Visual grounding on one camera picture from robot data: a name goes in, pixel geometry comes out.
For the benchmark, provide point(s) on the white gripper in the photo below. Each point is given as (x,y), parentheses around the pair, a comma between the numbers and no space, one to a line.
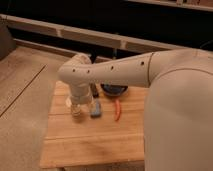
(76,105)

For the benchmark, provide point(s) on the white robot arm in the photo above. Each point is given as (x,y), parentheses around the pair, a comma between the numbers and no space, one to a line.
(178,111)

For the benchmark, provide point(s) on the dark blue ceramic cup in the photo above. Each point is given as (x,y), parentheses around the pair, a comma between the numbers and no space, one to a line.
(113,90)

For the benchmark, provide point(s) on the blue sponge block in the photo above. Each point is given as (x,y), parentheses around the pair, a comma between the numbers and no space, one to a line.
(96,110)

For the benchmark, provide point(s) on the wooden table board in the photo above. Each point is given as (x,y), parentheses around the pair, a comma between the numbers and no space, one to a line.
(82,140)

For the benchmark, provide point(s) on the grey wall rail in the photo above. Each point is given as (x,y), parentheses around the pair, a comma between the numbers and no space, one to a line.
(86,36)

